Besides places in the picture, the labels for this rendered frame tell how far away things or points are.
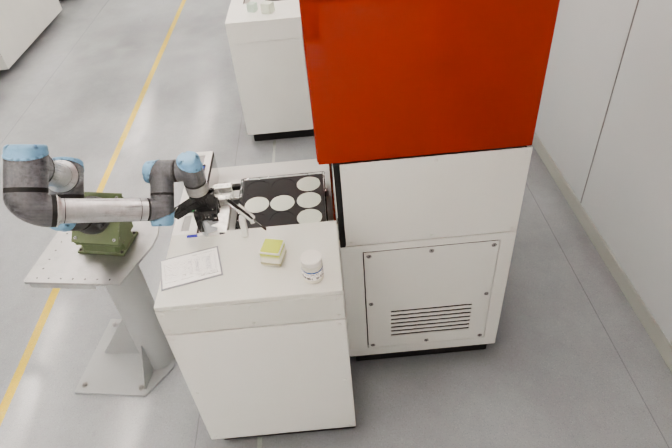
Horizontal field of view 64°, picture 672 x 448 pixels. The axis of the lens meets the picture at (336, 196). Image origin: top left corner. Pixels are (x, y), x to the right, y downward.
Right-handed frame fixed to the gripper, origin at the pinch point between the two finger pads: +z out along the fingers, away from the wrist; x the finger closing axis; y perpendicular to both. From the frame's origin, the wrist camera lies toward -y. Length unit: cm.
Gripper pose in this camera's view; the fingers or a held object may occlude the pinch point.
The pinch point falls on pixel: (205, 232)
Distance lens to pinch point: 205.0
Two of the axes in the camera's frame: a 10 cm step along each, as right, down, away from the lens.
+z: 0.6, 7.4, 6.7
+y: 10.0, -0.9, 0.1
